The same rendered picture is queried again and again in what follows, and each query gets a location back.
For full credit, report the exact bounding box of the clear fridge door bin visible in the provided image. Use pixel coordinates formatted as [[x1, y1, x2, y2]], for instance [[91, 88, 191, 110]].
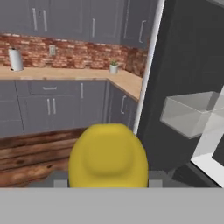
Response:
[[159, 90, 224, 140]]

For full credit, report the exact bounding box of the grey wall outlet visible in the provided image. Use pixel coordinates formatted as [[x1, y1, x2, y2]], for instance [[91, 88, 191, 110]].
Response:
[[48, 45, 57, 57]]

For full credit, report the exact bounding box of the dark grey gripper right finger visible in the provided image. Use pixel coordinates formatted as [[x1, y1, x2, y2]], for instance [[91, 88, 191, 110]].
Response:
[[147, 170, 184, 188]]

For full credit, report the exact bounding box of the yellow mustard bottle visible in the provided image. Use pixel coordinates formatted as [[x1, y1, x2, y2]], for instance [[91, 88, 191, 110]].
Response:
[[67, 122, 150, 188]]

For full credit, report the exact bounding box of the white paper towel roll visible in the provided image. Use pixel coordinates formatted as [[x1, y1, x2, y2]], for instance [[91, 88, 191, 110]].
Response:
[[7, 47, 25, 73]]

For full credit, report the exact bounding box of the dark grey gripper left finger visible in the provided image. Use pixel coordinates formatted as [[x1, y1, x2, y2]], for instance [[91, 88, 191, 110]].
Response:
[[29, 170, 70, 188]]

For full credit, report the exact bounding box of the white fridge body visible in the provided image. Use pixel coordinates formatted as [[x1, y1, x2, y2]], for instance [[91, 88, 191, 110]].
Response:
[[190, 86, 224, 188]]

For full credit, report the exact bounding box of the grey base cupboards run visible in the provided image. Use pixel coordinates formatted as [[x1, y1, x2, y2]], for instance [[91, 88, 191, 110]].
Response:
[[0, 79, 139, 138]]

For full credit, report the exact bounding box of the grey wall cupboards run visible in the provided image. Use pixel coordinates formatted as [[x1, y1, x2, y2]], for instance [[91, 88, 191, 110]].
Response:
[[0, 0, 159, 50]]

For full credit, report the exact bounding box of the dark grey fridge door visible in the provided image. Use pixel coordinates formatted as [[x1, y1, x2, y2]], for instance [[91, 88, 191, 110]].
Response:
[[132, 0, 224, 188]]

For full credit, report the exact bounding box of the small plant in white pot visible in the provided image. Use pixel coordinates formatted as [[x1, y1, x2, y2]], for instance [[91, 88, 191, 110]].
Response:
[[108, 59, 120, 74]]

